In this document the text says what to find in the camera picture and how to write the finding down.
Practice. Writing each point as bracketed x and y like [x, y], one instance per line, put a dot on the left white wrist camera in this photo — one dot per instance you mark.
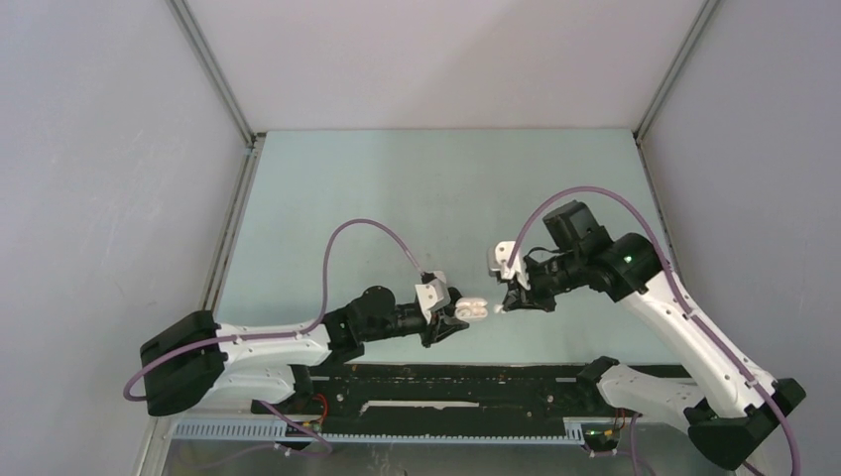
[432, 294]

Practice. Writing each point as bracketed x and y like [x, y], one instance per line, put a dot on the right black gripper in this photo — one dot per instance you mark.
[533, 299]

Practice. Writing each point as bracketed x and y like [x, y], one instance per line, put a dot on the left aluminium frame post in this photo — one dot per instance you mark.
[207, 60]

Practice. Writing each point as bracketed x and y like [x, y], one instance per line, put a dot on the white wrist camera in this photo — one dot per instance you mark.
[432, 294]
[506, 266]

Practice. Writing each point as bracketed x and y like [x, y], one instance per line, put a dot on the white cable duct rail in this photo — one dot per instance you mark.
[264, 430]

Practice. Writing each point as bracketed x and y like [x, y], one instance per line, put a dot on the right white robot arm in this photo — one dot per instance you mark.
[732, 404]

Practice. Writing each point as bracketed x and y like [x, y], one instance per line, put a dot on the right aluminium frame post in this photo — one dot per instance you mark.
[692, 38]

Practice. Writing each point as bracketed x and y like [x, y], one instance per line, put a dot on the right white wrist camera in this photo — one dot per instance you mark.
[506, 266]

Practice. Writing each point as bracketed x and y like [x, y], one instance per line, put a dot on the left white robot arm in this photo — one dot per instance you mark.
[197, 360]

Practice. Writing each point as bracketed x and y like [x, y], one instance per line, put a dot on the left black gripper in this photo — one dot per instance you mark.
[437, 331]

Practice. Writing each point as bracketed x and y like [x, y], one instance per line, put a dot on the plain white oval case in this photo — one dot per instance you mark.
[470, 309]

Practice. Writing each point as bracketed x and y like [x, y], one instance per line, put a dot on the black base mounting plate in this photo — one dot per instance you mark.
[458, 400]

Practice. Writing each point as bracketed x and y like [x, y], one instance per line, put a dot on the aluminium frame post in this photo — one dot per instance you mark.
[207, 60]
[692, 38]

